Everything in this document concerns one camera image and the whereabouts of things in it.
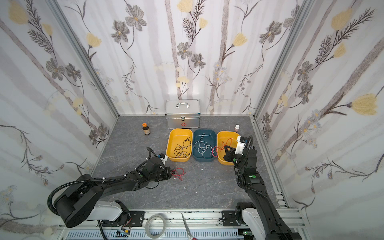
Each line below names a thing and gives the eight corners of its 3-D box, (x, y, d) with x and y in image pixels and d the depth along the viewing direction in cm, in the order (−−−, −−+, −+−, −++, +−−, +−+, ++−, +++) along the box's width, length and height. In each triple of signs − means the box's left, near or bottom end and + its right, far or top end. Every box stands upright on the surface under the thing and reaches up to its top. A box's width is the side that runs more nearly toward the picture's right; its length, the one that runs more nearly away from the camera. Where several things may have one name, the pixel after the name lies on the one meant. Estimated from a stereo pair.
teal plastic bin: (192, 161, 97) (192, 157, 92) (192, 133, 111) (192, 129, 107) (217, 161, 97) (218, 157, 92) (214, 134, 111) (215, 129, 107)
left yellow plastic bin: (166, 161, 97) (165, 157, 92) (170, 133, 111) (169, 128, 107) (192, 161, 97) (192, 157, 92) (192, 133, 112) (192, 128, 107)
